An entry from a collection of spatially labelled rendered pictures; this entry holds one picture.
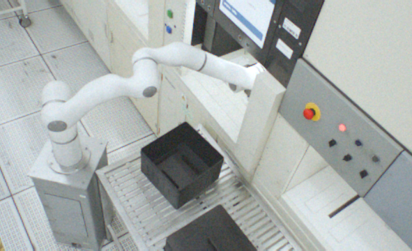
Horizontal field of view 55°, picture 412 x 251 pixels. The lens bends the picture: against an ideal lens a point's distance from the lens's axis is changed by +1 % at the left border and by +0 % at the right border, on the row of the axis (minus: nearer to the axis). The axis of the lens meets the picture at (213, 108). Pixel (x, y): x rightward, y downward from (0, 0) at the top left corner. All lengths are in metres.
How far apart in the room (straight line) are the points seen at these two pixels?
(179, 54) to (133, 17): 1.14
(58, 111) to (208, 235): 0.77
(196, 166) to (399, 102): 1.06
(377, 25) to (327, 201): 0.96
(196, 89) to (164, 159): 0.44
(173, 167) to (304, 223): 0.66
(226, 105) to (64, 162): 0.84
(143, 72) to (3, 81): 2.12
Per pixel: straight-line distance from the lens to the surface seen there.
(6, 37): 3.96
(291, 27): 1.38
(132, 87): 1.56
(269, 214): 1.92
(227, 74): 1.66
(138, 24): 2.58
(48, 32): 3.95
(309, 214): 1.85
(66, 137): 1.81
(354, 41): 1.24
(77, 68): 3.55
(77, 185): 1.94
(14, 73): 3.60
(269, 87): 1.48
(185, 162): 1.97
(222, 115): 2.05
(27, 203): 2.83
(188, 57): 1.56
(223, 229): 1.72
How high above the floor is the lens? 2.41
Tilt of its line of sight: 48 degrees down
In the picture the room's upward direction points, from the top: 11 degrees clockwise
